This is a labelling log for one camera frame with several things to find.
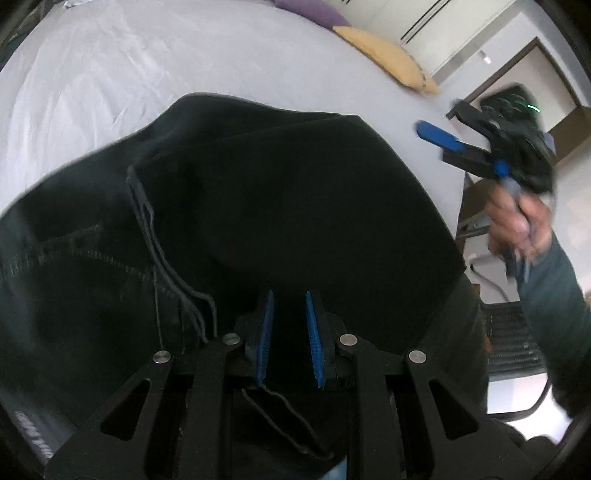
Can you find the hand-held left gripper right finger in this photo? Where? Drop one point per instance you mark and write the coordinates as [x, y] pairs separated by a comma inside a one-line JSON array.
[[315, 337]]

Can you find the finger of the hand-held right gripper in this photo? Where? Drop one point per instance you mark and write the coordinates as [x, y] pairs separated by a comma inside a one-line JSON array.
[[466, 113], [438, 136]]

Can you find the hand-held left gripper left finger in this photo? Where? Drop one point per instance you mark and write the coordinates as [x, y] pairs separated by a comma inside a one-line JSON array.
[[264, 337]]

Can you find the black denim pants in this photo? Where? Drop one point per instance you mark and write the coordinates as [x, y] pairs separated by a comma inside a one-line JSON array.
[[277, 207]]

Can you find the person's right forearm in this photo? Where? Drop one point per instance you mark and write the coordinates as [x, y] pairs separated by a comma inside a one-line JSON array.
[[558, 323]]

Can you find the person's right hand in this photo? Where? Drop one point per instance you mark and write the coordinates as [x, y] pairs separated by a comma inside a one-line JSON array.
[[512, 226]]

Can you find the wooden furniture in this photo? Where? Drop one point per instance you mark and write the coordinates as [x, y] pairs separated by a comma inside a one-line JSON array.
[[473, 207]]

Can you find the yellow pillow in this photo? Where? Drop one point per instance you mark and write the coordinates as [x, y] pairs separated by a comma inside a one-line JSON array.
[[392, 57]]

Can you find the white wardrobe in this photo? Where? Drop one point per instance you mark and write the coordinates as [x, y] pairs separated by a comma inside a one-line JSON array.
[[415, 21]]

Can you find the purple pillow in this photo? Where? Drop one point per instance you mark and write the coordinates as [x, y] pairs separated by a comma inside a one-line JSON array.
[[309, 11]]

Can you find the bed with white sheet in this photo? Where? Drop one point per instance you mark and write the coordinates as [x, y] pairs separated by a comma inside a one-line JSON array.
[[138, 69]]

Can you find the brown wooden door frame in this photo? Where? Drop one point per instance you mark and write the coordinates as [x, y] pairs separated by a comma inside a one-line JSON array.
[[568, 115]]

